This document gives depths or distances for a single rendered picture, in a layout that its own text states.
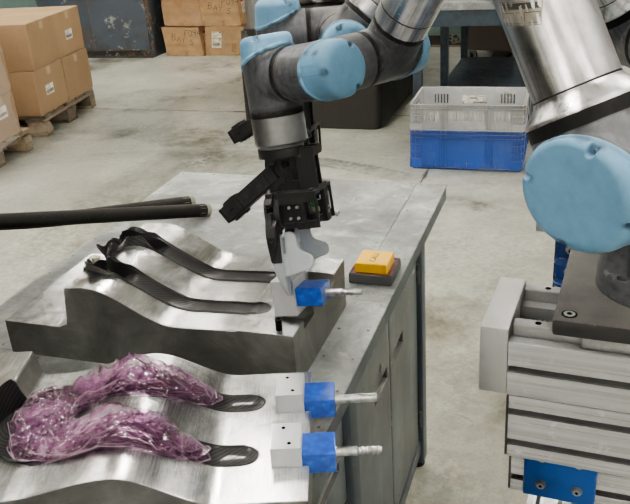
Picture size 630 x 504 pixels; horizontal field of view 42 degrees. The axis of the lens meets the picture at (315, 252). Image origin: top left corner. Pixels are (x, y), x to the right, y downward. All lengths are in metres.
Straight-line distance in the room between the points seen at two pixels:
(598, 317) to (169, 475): 0.50
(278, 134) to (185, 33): 7.00
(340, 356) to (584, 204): 0.62
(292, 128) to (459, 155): 3.36
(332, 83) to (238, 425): 0.44
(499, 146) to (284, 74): 3.40
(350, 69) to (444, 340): 1.93
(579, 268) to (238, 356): 0.51
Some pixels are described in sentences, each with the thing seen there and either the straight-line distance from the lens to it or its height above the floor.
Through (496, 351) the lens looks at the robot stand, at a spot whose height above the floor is 0.96.
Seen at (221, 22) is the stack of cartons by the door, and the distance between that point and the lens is 7.94.
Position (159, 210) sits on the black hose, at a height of 0.85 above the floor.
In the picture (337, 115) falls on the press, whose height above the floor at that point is 0.09.
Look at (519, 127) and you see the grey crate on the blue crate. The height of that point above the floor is 0.24.
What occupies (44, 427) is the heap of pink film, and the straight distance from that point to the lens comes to 1.06.
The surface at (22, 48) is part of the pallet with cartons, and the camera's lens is 5.77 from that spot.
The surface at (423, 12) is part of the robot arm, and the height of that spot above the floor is 1.32.
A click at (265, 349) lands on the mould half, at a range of 1.20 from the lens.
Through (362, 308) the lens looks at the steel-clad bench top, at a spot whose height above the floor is 0.80.
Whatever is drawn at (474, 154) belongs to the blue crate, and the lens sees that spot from 4.45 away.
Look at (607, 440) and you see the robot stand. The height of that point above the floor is 0.86.
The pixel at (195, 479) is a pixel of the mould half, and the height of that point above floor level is 0.86.
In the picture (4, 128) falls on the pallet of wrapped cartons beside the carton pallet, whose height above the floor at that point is 0.21.
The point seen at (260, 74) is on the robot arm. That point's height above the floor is 1.25.
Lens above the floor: 1.48
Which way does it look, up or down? 25 degrees down
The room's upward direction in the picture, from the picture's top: 4 degrees counter-clockwise
